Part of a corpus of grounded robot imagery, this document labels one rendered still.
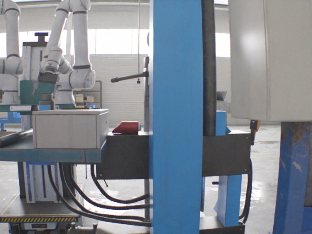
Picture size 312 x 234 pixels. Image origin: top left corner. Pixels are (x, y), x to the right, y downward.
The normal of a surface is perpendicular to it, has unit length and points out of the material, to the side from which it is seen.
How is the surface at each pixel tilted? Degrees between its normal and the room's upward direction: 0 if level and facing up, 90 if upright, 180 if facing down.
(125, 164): 90
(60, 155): 90
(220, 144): 90
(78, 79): 99
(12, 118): 90
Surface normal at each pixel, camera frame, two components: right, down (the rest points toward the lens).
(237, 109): -0.99, 0.00
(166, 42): 0.11, 0.04
